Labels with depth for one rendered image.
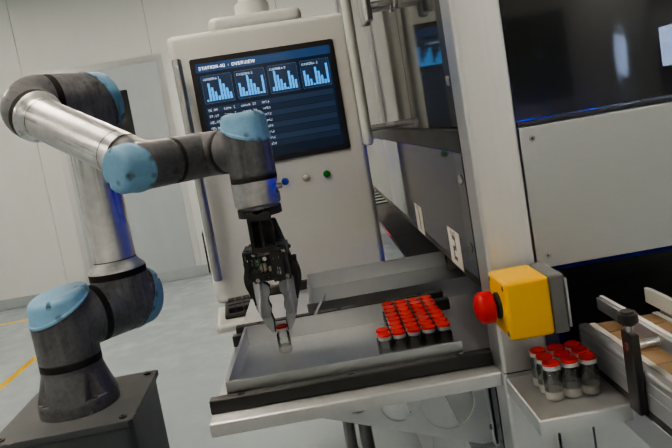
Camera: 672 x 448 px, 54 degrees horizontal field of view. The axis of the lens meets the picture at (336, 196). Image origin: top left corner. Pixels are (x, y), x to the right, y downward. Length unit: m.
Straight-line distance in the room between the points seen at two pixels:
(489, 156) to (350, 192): 1.05
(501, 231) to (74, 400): 0.86
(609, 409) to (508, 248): 0.22
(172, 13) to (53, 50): 1.16
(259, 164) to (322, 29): 0.91
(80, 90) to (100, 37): 5.36
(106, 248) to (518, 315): 0.87
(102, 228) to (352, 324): 0.54
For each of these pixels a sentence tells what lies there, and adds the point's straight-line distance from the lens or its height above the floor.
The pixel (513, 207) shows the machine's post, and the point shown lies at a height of 1.10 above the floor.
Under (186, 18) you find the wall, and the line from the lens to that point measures 6.59.
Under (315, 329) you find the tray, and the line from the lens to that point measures 1.22.
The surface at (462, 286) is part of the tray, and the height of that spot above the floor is 0.90.
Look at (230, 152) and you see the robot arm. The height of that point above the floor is 1.23.
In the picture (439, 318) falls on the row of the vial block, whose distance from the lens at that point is 1.05.
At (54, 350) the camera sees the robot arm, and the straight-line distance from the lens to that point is 1.37.
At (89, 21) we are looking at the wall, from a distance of 6.79.
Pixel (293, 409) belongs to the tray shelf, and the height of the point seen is 0.88.
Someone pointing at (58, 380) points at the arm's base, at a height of 0.86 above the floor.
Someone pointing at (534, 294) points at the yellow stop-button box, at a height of 1.01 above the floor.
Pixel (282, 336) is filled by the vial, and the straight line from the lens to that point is 1.13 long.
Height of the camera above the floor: 1.25
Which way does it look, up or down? 6 degrees down
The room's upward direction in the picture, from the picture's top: 10 degrees counter-clockwise
